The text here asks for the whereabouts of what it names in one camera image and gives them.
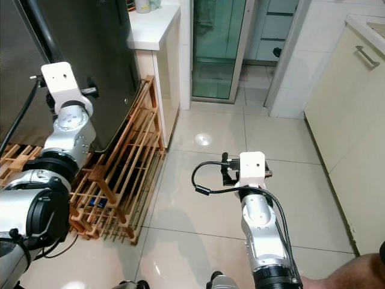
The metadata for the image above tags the stainless steel fridge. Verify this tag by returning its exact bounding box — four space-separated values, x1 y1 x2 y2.
0 0 140 152

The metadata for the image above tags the wooden slatted rack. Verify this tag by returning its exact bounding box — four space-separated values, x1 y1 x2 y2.
0 75 167 244

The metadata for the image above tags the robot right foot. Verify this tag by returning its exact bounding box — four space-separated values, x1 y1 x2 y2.
207 270 242 289

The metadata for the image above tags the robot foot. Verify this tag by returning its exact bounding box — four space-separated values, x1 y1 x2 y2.
113 279 146 289
207 270 242 289

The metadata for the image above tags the cream kitchen cabinet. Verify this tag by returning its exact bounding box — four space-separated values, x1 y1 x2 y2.
303 14 385 257

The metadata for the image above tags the white counter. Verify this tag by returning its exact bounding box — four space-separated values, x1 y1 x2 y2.
128 0 183 114

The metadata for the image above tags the green glass door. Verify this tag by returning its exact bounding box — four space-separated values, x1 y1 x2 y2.
191 0 257 102

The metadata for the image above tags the pale jar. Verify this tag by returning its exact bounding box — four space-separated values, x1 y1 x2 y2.
135 0 153 14

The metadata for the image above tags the white drawer cabinet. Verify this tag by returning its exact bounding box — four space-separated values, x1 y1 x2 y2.
244 0 301 64

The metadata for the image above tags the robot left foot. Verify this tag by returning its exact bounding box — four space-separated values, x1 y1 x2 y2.
113 279 146 289

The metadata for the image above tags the person's bare leg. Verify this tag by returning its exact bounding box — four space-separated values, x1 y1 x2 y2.
301 252 385 289

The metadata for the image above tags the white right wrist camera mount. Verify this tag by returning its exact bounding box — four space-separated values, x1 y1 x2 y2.
238 151 270 189

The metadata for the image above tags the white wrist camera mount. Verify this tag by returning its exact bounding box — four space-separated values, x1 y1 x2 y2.
238 151 270 189
40 61 92 113

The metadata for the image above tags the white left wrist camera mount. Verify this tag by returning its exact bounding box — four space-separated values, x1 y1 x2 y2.
40 61 92 113

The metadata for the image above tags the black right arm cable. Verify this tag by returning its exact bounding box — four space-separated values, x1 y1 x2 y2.
191 160 241 197

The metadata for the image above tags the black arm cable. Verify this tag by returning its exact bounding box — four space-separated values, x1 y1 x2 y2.
191 160 241 197
0 79 40 154

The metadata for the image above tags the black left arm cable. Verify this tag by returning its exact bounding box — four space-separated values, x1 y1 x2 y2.
0 79 40 154

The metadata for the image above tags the metal cabinet handle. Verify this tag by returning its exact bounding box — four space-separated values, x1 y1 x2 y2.
354 45 381 69

